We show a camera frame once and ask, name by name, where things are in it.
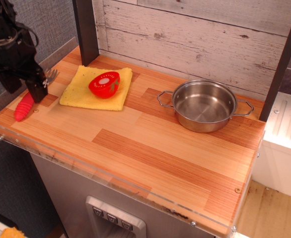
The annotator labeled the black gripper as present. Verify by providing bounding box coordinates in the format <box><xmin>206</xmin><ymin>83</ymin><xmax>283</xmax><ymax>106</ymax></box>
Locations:
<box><xmin>0</xmin><ymin>23</ymin><xmax>48</xmax><ymax>103</ymax></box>

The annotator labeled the red handled metal fork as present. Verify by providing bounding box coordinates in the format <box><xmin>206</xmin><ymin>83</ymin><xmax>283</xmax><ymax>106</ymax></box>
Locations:
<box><xmin>14</xmin><ymin>69</ymin><xmax>59</xmax><ymax>121</ymax></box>

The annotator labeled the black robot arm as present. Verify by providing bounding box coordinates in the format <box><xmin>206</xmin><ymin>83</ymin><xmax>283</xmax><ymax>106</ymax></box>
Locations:
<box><xmin>0</xmin><ymin>0</ymin><xmax>48</xmax><ymax>103</ymax></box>

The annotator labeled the yellow cloth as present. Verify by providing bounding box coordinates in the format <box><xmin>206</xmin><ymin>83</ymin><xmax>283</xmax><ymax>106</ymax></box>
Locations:
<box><xmin>59</xmin><ymin>65</ymin><xmax>133</xmax><ymax>111</ymax></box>

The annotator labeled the red toy tomato half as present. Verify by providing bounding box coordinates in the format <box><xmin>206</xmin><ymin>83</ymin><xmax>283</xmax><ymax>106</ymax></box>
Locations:
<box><xmin>88</xmin><ymin>71</ymin><xmax>120</xmax><ymax>99</ymax></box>

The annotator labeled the grey cabinet with dispenser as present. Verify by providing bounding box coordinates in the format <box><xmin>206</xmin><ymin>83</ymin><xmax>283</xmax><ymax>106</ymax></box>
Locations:
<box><xmin>31</xmin><ymin>154</ymin><xmax>211</xmax><ymax>238</ymax></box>

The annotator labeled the orange yellow object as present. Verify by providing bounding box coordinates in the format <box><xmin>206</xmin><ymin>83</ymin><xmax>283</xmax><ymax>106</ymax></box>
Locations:
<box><xmin>0</xmin><ymin>227</ymin><xmax>25</xmax><ymax>238</ymax></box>

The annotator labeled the small steel pot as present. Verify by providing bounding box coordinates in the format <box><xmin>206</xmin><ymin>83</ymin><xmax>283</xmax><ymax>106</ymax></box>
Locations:
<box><xmin>157</xmin><ymin>79</ymin><xmax>254</xmax><ymax>133</ymax></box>

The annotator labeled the dark left post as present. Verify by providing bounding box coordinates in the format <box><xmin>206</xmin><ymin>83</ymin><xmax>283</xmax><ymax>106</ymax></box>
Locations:
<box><xmin>72</xmin><ymin>0</ymin><xmax>99</xmax><ymax>66</ymax></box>

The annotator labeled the dark post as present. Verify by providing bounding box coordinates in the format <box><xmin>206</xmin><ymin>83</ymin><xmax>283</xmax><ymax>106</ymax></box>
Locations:
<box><xmin>259</xmin><ymin>29</ymin><xmax>291</xmax><ymax>122</ymax></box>
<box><xmin>72</xmin><ymin>0</ymin><xmax>99</xmax><ymax>66</ymax></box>

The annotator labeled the dark right post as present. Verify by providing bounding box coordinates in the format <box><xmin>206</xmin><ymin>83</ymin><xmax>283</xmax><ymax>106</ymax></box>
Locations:
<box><xmin>259</xmin><ymin>29</ymin><xmax>291</xmax><ymax>122</ymax></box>

